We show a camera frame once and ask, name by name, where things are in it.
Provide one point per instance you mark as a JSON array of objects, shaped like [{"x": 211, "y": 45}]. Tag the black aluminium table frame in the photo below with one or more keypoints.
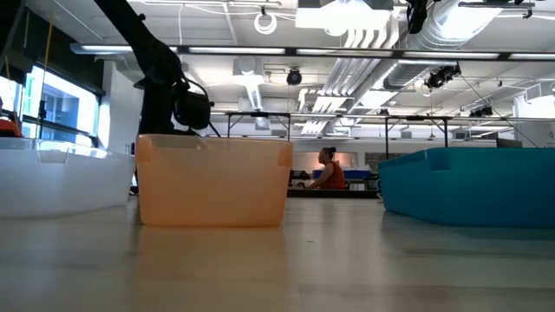
[{"x": 329, "y": 194}]

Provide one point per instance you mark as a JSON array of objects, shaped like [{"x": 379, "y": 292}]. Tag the blue crates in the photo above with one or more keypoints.
[{"x": 357, "y": 174}]

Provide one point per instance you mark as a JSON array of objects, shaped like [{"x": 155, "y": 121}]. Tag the black ceiling spotlight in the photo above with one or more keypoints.
[{"x": 294, "y": 78}]

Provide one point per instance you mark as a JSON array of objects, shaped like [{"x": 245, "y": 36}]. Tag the window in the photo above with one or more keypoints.
[{"x": 65, "y": 108}]

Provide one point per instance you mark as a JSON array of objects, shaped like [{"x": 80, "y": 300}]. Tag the black frame table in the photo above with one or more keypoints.
[
  {"x": 260, "y": 114},
  {"x": 416, "y": 118}
]

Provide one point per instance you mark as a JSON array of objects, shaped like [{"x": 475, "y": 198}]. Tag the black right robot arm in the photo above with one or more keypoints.
[{"x": 417, "y": 15}]

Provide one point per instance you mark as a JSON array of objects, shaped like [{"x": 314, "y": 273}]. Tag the dark monitor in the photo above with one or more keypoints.
[{"x": 509, "y": 143}]

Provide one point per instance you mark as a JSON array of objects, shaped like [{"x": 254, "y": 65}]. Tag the silver air duct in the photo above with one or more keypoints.
[{"x": 451, "y": 26}]

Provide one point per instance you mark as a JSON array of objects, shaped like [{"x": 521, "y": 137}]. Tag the orange plastic bin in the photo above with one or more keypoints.
[{"x": 212, "y": 186}]

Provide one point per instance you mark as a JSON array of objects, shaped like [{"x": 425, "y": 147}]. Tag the long ceiling light bar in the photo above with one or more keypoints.
[{"x": 236, "y": 50}]

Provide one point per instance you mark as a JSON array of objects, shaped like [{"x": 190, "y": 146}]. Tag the clear plastic bin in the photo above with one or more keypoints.
[{"x": 65, "y": 186}]

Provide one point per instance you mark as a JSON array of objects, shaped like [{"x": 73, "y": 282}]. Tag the teal plastic bin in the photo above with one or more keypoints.
[{"x": 477, "y": 190}]

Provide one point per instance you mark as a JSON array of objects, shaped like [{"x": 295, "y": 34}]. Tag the black ceiling camera cluster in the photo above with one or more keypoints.
[{"x": 438, "y": 78}]

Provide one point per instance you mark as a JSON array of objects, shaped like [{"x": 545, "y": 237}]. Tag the person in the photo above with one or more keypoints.
[{"x": 334, "y": 175}]

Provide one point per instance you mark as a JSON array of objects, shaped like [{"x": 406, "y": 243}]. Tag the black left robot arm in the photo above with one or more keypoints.
[{"x": 149, "y": 47}]

